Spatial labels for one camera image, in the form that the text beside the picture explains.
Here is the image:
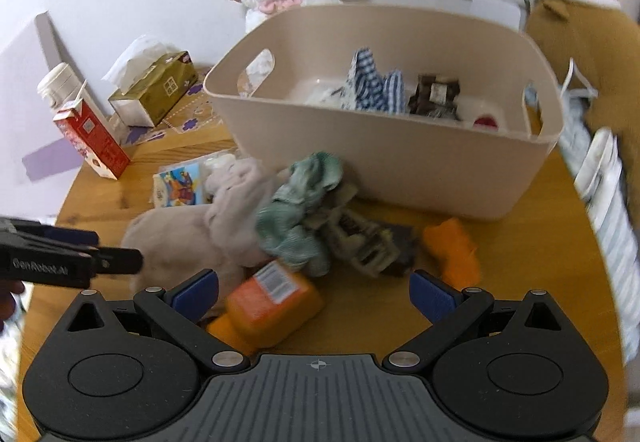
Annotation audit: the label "olive patterned fabric item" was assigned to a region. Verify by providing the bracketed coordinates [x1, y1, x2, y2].
[318, 183, 416, 277]

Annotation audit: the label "white plastic card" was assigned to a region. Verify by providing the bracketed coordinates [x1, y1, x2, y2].
[469, 0, 522, 30]

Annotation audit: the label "gold tissue box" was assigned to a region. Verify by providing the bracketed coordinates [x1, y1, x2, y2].
[102, 34, 198, 128]

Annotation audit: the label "light blue folded clothes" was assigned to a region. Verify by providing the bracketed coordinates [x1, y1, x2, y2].
[558, 88, 598, 180]

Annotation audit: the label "green cloth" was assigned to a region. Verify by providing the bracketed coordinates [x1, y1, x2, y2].
[255, 152, 343, 277]

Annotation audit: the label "grey standing board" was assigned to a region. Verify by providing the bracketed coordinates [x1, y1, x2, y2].
[34, 11, 106, 119]

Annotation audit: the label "red milk carton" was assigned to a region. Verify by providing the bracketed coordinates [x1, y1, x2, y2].
[53, 83, 130, 180]

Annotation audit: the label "orange knit pouch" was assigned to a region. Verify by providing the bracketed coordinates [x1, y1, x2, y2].
[421, 218, 482, 291]

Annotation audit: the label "patterned paper mat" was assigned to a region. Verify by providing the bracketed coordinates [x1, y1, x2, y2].
[120, 68, 220, 147]

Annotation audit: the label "beige plastic storage bin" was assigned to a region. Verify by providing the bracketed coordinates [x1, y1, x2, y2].
[204, 5, 563, 220]

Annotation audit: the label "brown capybara plush toy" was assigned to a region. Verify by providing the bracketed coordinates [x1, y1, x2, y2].
[522, 0, 640, 163]

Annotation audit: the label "white plastic bottle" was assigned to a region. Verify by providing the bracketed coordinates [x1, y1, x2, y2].
[37, 62, 82, 112]

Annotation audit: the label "blue checked cloth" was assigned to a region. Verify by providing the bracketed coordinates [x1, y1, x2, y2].
[341, 48, 407, 115]

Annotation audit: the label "orange bottle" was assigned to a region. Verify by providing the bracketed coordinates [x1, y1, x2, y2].
[206, 260, 324, 356]

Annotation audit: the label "cartoon picture packet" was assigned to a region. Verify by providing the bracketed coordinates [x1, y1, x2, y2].
[152, 162, 209, 208]

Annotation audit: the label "beige plush bunny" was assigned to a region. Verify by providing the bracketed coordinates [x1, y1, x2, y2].
[122, 157, 288, 299]

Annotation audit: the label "dark brown patterned cloth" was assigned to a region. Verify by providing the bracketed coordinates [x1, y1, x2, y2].
[408, 74, 460, 121]

